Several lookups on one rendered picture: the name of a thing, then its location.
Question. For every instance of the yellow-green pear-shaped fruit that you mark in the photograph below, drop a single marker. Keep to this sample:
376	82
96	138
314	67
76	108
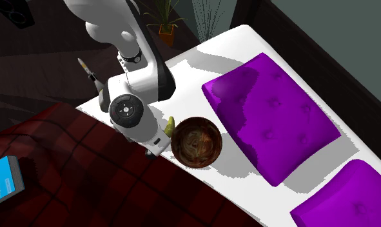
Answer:
170	127

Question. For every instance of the potted plant in orange pot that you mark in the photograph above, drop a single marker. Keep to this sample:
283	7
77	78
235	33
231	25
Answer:
166	33

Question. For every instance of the white rocket-shaped thing, black band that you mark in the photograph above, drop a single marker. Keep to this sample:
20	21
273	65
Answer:
92	76

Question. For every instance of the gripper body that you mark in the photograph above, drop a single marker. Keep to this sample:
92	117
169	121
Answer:
150	154

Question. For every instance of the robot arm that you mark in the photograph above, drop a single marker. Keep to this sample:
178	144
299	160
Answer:
136	125

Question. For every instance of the dark red plaid blanket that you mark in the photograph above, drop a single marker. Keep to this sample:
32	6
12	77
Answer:
83	176

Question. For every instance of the brown wooden bowl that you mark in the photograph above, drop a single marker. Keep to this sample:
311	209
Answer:
196	143

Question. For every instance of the black box with round rings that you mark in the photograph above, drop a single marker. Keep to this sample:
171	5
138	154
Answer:
15	12

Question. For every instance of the bed with white sheet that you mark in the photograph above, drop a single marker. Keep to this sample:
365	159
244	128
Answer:
190	94

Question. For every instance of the purple tufted pillow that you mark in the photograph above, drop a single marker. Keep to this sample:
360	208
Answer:
350	201
272	119

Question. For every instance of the blue book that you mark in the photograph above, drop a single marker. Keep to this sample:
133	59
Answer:
1	179

